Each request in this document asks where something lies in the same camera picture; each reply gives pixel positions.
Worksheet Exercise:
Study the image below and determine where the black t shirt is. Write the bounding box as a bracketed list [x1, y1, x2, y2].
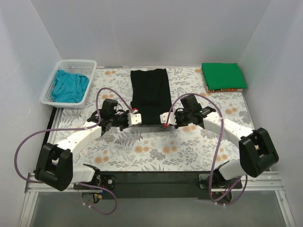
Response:
[130, 69, 172, 125]

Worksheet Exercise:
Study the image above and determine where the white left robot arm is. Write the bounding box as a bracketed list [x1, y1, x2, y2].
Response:
[34, 99, 132, 191]

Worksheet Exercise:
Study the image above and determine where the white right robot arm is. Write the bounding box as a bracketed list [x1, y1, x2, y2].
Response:
[174, 94, 279, 188]

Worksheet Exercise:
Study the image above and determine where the floral table mat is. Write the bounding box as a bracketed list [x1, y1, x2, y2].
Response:
[48, 68, 253, 171]

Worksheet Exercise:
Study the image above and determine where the teal t shirt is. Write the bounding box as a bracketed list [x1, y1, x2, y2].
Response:
[51, 70, 89, 103]

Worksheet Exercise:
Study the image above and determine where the folded green t shirt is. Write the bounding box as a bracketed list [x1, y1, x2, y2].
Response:
[202, 63, 248, 90]

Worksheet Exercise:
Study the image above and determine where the white plastic basket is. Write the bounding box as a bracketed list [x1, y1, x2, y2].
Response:
[40, 59, 97, 109]

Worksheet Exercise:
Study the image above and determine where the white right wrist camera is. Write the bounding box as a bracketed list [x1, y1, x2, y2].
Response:
[160, 112, 177, 128]

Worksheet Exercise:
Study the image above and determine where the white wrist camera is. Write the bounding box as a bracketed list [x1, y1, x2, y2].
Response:
[127, 109, 142, 127]
[160, 112, 177, 128]

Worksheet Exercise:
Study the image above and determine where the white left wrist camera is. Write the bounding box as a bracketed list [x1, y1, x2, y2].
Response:
[127, 109, 142, 127]

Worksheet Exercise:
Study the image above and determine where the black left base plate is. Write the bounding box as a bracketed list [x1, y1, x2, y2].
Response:
[73, 174, 116, 191]

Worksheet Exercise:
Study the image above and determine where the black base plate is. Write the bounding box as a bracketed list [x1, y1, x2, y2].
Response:
[194, 174, 242, 189]
[73, 174, 116, 191]

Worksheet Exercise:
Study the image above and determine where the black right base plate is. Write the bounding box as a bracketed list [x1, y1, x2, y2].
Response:
[194, 174, 242, 189]

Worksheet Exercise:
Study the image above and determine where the aluminium frame rail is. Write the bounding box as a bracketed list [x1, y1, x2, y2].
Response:
[19, 172, 295, 227]

